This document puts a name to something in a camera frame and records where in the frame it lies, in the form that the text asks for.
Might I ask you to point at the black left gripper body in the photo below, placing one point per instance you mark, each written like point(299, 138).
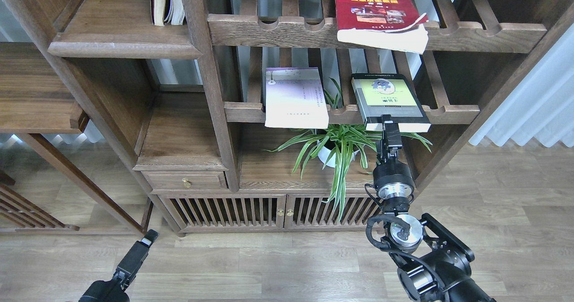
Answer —
point(105, 291)

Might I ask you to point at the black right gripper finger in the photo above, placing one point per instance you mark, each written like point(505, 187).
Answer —
point(391, 135)
point(381, 154)

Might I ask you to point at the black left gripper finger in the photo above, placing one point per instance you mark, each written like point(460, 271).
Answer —
point(130, 264)

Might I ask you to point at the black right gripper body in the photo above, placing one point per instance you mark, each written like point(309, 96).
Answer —
point(391, 172)

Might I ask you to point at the green and grey book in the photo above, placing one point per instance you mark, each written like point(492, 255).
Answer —
point(388, 94)

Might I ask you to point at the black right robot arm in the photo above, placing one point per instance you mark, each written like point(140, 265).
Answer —
point(432, 263)

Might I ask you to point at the upright books on shelf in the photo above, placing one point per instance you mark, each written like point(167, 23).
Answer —
point(167, 11)

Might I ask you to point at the green spider plant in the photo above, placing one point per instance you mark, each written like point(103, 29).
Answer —
point(350, 140)

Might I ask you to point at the white plant pot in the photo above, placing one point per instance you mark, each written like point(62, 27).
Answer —
point(327, 154)

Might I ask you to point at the pale lavender book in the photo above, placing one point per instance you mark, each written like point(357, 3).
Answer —
point(294, 99)

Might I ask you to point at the brass drawer knob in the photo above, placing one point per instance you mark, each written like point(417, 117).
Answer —
point(186, 183)

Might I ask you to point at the red cover book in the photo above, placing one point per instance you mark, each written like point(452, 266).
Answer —
point(385, 24)

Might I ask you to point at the wooden side furniture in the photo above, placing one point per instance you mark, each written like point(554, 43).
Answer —
point(27, 218)

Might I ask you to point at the white curtain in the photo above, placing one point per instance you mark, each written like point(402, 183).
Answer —
point(541, 107)

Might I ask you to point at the dark wooden bookshelf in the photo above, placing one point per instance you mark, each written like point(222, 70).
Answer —
point(181, 103)

